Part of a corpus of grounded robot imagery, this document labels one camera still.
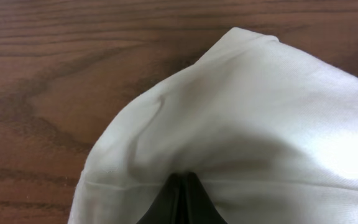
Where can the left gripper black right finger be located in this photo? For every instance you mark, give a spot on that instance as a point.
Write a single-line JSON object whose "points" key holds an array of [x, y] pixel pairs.
{"points": [[196, 205]]}

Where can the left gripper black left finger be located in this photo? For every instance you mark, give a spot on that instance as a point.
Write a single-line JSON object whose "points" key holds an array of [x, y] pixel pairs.
{"points": [[163, 209]]}

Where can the white t-shirt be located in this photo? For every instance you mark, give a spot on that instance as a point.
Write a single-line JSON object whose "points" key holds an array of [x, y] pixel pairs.
{"points": [[270, 130]]}

